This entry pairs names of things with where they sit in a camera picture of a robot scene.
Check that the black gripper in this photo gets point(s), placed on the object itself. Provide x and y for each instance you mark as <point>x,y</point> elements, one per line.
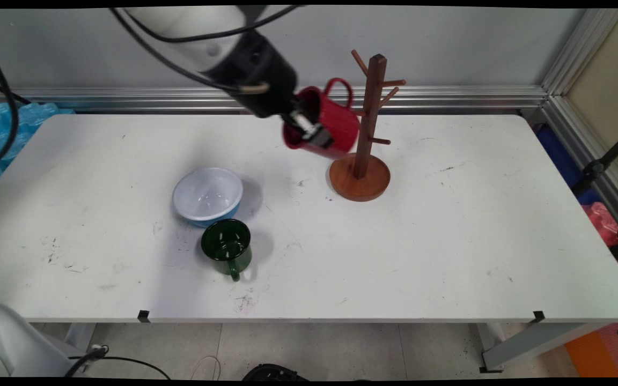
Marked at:
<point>260,75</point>

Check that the red mug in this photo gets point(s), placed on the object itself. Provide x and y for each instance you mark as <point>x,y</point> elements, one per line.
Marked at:
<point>341,128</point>

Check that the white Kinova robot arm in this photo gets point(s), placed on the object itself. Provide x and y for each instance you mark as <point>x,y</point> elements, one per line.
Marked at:
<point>191,27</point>

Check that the brown wooden mug tree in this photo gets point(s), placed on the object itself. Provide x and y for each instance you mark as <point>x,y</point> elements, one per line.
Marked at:
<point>360,182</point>

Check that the white and blue bowl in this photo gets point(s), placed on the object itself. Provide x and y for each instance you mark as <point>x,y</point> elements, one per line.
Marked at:
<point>207,193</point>

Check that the dark green glass mug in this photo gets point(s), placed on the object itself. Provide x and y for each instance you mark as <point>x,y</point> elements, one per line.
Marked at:
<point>226,244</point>

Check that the black object on floor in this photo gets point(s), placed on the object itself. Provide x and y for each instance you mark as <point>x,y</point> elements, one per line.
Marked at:
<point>274,372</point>

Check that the black table edge clip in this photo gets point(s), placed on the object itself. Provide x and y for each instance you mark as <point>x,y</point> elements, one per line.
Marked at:
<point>143,316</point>
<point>538,316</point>

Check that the blue plastic bin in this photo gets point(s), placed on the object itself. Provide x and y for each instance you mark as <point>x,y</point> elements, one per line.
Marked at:
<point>561,155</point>

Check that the black tripod pole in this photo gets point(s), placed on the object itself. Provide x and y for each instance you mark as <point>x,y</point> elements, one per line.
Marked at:
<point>604,161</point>

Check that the grey table leg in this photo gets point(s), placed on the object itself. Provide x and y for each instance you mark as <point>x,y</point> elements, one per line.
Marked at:
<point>529,343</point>

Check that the red plastic bag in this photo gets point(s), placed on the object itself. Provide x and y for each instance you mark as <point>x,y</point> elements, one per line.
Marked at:
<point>603,222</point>

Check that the grey rounded chair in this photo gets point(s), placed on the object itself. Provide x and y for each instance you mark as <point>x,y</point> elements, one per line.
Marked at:
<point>14,343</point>

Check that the orange box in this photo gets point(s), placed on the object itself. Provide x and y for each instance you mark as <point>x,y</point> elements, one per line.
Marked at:
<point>590,348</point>

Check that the horizontal aluminium frame rail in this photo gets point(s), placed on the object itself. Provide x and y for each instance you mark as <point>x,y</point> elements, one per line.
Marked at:
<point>126,99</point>

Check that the slanted aluminium frame rail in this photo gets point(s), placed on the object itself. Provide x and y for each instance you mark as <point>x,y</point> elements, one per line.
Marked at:
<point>577,59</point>

